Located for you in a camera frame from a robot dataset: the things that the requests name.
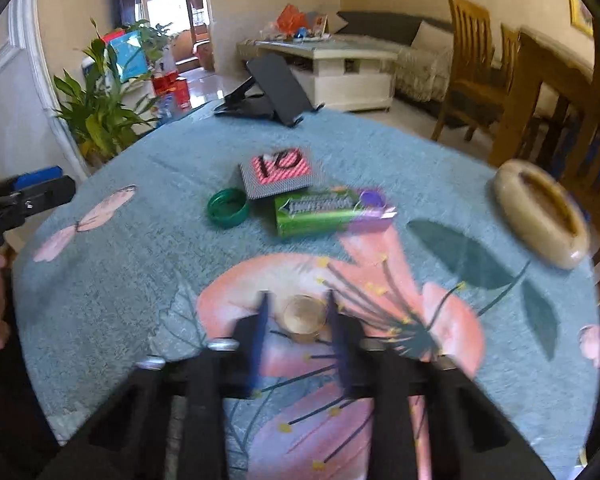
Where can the orange plastic bag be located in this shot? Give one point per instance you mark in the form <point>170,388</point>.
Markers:
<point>291,20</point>

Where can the pink patterned small box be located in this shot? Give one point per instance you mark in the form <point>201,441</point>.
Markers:
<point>275,173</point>

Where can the green chewing gum box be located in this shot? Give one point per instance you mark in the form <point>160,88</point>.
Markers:
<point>330,210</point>

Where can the white coffee table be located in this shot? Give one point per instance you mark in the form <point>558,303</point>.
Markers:
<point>340,74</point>

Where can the wooden dining chair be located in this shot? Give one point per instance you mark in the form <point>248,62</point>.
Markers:
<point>473,94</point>
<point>510,48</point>

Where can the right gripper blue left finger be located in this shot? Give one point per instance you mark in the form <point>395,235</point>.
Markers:
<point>128,435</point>

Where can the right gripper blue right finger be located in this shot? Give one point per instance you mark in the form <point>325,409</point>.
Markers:
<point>469,438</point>

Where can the blue cardboard box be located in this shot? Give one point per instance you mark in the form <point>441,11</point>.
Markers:
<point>131,60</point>

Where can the white sofa cushion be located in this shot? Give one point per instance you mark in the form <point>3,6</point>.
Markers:
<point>432,39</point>

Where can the red gift boxes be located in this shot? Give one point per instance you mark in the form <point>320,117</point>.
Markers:
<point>172,85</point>

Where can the green bottle cap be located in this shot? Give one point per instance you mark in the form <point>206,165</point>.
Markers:
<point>228,208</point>

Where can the flower painting gold frame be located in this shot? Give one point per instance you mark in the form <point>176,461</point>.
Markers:
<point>581,18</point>

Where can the teal floral tablecloth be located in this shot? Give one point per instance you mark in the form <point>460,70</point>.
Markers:
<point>133,267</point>

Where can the dark sofa with cover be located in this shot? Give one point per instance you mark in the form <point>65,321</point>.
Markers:
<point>419,76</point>

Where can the small tape roll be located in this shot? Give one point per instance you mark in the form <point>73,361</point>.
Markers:
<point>303,318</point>

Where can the green potted plant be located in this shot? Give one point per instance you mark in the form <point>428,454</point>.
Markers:
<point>103,116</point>

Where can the beige stone ashtray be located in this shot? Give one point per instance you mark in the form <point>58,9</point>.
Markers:
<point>541,213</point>

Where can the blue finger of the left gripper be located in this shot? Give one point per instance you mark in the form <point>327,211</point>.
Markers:
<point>37,177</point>

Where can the wooden dining table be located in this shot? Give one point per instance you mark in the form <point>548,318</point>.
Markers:
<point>548,80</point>

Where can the black tablet stand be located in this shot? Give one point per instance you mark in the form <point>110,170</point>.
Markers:
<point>271,92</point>

